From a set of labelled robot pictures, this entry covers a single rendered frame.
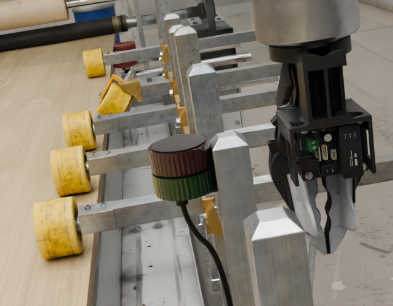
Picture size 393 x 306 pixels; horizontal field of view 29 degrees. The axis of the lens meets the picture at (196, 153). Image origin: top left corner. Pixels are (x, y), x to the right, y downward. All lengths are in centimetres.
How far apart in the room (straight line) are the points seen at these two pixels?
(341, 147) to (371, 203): 276
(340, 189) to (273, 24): 18
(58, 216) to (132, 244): 74
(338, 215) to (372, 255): 222
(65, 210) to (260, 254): 59
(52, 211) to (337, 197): 45
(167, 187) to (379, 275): 214
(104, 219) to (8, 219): 26
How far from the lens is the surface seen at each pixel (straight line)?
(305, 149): 66
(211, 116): 97
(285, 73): 69
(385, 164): 109
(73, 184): 128
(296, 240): 49
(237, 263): 77
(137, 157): 129
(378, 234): 312
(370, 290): 273
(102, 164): 129
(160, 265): 165
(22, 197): 136
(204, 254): 147
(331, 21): 63
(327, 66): 63
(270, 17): 64
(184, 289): 153
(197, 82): 96
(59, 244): 105
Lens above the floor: 133
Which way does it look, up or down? 18 degrees down
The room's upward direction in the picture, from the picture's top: 9 degrees counter-clockwise
